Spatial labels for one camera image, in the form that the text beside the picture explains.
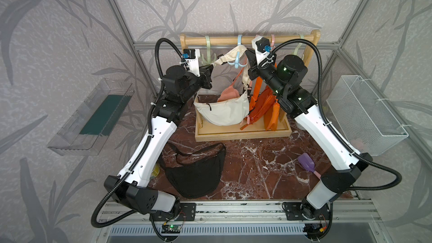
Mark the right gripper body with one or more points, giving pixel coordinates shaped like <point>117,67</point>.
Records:
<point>269,75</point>

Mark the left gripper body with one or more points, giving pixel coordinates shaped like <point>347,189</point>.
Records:
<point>193,85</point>

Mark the pink sling bag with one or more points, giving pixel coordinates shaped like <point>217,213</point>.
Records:
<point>230,92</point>

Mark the cream white sling bag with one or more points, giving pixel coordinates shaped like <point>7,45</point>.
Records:
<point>230,112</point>

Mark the black sling bag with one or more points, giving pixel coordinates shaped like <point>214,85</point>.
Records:
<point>198,179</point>

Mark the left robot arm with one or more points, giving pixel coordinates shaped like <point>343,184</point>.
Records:
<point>129,187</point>

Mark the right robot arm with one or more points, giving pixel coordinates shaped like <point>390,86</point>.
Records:
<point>348,163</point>

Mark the dark orange sling bag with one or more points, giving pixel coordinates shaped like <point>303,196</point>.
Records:
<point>259,103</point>

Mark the right green hook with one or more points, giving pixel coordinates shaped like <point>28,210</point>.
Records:
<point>299,45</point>

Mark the green hook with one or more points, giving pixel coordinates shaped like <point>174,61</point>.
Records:
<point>299,45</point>
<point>209,57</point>

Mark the right pink hook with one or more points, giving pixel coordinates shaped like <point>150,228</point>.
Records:
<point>272,41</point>

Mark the left green hook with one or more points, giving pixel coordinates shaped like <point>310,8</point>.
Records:
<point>209,57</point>

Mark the light orange sling bag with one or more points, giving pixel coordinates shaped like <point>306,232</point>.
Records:
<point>271,117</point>

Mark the blue hook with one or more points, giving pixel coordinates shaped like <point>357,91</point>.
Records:
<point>236,54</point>

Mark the wooden hanging rack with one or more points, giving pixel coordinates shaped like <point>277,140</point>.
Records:
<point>205,131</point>

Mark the purple pink brush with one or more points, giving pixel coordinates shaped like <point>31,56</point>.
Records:
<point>308,164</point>

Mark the yellow tape roll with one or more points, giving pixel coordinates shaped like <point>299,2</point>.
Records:
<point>155,172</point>

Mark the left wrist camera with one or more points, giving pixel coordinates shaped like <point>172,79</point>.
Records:
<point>191,57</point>

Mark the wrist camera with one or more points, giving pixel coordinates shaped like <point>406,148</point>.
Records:
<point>191,57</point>
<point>263,52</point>

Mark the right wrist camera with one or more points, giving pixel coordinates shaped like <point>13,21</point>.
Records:
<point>263,52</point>

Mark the white wire basket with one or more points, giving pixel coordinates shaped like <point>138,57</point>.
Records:
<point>363,117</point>

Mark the clear plastic wall shelf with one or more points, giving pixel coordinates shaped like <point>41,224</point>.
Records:
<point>88,129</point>

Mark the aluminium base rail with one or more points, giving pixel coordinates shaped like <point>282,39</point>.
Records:
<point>346,220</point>

